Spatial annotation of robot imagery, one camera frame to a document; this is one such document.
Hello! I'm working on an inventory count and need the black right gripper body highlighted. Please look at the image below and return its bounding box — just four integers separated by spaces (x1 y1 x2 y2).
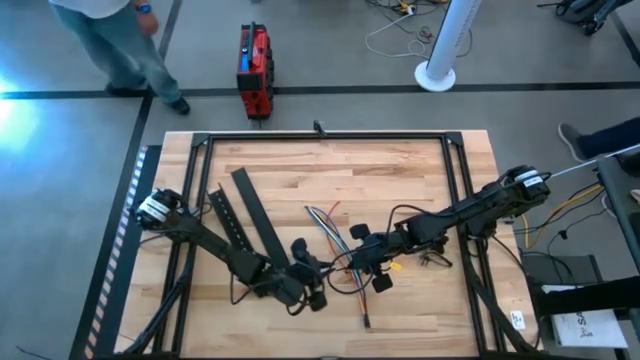
349 229 406 274

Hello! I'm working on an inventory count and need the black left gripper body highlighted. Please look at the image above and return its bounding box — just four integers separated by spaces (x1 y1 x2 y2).
252 267 314 309

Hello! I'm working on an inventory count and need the black duct cover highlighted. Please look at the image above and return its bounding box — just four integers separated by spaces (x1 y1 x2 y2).
230 167 292 271

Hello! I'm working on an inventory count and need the black slotted cable duct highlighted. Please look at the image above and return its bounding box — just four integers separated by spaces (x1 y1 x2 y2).
206 183 255 254

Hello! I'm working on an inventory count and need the black floor box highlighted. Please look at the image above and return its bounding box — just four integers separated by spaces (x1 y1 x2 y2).
521 253 604 289

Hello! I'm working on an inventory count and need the black beam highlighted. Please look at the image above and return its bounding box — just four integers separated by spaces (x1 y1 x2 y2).
534 277 640 316

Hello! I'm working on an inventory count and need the white paper sheet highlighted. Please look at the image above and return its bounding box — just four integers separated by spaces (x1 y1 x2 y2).
551 308 629 349

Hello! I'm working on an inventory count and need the white rod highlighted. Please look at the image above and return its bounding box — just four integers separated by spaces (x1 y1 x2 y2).
549 143 640 177

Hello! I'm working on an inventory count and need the black side table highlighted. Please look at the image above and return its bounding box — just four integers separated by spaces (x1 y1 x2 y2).
597 149 640 281

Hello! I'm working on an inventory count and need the person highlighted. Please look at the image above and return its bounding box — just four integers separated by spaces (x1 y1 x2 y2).
49 0 192 117
557 117 640 162

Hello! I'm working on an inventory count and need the black floor equipment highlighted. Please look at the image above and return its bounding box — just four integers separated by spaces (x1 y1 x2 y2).
537 0 635 36

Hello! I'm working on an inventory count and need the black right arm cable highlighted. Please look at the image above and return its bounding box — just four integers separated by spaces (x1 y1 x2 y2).
386 203 454 236

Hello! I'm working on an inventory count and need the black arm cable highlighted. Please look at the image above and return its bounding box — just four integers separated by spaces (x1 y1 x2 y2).
228 272 256 306
386 203 454 236

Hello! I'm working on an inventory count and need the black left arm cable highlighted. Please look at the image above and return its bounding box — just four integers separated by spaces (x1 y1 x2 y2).
228 272 256 306

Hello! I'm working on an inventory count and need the black aluminium table frame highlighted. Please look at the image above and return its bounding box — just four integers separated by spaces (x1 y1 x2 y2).
114 130 541 360

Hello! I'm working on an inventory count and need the yellow floor cable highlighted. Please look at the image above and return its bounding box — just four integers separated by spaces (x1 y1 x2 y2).
521 183 605 250

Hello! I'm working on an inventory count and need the white tower post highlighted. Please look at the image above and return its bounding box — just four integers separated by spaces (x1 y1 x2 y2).
413 0 484 93

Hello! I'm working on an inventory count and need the white floor cable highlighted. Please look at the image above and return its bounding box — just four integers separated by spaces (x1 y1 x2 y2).
363 12 426 60

